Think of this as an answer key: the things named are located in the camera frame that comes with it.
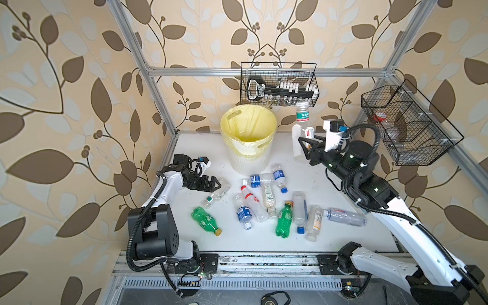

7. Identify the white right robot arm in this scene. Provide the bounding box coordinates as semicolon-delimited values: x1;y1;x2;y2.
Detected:
293;132;487;304

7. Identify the green soda bottle yellow cap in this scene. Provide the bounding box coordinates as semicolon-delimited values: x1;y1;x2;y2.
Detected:
191;207;222;236

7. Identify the small bottle blue label lying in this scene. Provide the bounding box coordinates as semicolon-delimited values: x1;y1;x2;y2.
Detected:
242;174;274;188

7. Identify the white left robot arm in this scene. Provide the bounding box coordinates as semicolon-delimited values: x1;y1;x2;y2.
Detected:
126;154;222;272

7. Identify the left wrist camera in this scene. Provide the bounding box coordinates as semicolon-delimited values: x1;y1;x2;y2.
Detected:
191;156;212;177

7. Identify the black wire basket back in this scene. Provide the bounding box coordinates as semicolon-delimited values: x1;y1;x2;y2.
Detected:
240;61;320;107

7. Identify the clear bottle purple label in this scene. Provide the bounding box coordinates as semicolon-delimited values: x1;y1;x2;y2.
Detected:
324;208;367;227

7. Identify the green soda bottle upright-lying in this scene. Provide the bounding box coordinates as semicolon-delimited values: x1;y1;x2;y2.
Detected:
275;201;293;238

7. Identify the black wire basket right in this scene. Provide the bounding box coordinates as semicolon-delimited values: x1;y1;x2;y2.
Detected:
361;80;465;166

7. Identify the clear bottle blue cap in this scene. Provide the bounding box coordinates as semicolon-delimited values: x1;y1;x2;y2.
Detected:
292;192;308;235

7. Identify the black round object bottom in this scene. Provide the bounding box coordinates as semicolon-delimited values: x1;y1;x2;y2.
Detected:
261;291;291;305

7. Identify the white bin yellow bag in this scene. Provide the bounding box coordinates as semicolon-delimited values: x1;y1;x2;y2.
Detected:
220;104;277;175

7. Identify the clear bottle yellow label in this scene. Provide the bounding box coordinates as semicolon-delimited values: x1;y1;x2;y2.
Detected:
305;205;324;242

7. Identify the clear bottle red cap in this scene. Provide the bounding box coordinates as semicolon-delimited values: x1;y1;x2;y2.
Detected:
241;186;269;222

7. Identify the white bottle orange label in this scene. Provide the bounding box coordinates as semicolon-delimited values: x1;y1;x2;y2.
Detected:
292;102;315;163

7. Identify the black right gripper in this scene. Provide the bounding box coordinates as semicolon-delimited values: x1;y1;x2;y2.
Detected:
302;133;358;188

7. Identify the clear bottle green white label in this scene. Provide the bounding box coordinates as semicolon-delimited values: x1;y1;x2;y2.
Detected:
261;179;277;219

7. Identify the black wire basket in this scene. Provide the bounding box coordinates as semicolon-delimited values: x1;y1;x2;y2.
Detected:
361;80;465;166
240;61;320;107

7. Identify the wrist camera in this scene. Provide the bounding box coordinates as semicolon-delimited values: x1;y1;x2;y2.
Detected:
191;156;212;177
323;119;348;152

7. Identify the small bottle blue cap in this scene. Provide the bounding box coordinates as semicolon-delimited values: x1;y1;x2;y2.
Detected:
271;163;288;194

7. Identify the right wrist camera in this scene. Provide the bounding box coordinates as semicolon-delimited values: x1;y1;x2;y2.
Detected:
323;119;348;152

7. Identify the clear bottle blue label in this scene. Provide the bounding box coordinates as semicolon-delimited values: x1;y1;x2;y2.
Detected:
233;193;252;230

